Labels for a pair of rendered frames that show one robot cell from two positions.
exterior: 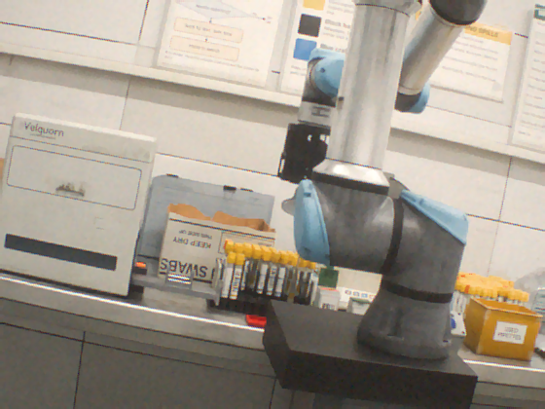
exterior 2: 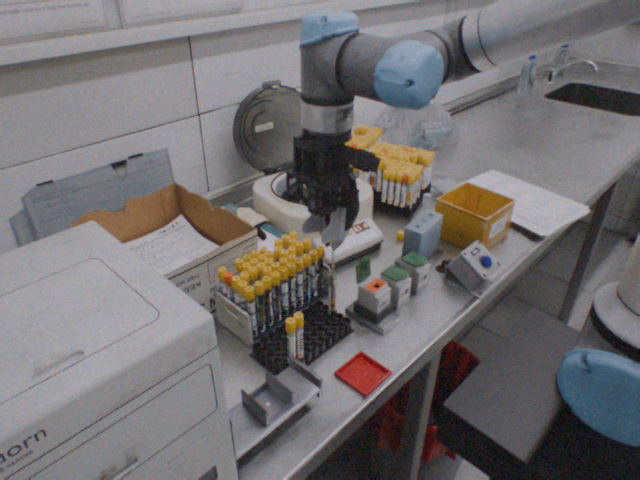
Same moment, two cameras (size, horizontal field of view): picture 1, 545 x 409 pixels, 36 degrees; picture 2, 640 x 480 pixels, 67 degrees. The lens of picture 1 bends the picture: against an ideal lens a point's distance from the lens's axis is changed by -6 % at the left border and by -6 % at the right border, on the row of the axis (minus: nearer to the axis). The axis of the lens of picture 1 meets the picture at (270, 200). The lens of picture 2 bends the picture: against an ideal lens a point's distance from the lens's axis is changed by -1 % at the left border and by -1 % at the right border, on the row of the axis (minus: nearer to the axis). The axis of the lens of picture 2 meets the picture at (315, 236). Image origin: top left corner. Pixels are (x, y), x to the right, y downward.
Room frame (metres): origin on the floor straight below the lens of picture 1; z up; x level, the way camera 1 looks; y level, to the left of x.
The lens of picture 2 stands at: (1.23, 0.38, 1.50)
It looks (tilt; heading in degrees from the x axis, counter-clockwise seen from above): 32 degrees down; 321
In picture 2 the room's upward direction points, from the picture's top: straight up
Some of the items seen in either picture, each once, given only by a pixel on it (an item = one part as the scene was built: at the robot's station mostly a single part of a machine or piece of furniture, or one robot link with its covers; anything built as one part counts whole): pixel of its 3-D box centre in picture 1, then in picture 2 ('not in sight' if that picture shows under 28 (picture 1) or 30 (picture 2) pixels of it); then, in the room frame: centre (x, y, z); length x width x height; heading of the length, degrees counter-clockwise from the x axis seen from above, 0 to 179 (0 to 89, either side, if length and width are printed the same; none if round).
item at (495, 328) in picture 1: (500, 328); (472, 218); (1.78, -0.53, 0.92); 0.13 x 0.13 x 0.10; 4
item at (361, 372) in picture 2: (265, 322); (363, 373); (1.62, -0.03, 0.88); 0.07 x 0.07 x 0.01; 7
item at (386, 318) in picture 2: not in sight; (372, 309); (1.71, -0.15, 0.89); 0.09 x 0.05 x 0.04; 9
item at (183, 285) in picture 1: (166, 278); (255, 411); (1.64, 0.16, 0.92); 0.21 x 0.07 x 0.05; 97
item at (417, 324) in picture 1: (410, 314); not in sight; (1.33, -0.25, 0.99); 0.15 x 0.15 x 0.10
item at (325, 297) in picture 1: (325, 305); (373, 298); (1.71, -0.15, 0.92); 0.05 x 0.04 x 0.06; 9
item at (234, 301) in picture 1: (255, 283); (302, 318); (1.74, 0.00, 0.93); 0.17 x 0.09 x 0.11; 97
